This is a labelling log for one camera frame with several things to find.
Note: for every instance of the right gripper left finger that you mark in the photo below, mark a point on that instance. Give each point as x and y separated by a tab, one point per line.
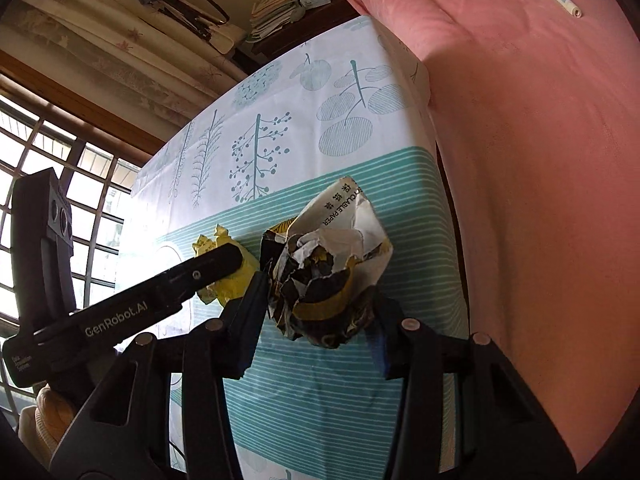
243	318

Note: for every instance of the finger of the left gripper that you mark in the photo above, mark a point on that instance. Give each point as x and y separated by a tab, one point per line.
182	282

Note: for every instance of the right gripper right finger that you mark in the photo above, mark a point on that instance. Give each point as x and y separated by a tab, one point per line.
386	337

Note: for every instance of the yellow paper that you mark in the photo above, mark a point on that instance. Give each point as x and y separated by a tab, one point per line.
236	285

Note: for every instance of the black gold wrapper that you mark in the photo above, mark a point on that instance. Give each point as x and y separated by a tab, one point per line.
324	266

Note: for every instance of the left hand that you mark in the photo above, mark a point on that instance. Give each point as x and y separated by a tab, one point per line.
41	427

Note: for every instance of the window metal grille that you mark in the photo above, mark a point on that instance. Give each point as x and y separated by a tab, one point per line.
97	183

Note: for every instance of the teal white leaf tablecloth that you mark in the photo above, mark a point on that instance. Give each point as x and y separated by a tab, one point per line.
333	140

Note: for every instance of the pink bed sheet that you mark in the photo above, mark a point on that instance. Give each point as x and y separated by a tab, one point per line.
537	120

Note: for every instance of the beige floral curtain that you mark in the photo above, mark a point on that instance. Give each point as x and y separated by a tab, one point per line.
125	57

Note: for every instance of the stack of books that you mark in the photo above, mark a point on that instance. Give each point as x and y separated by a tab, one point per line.
269	16

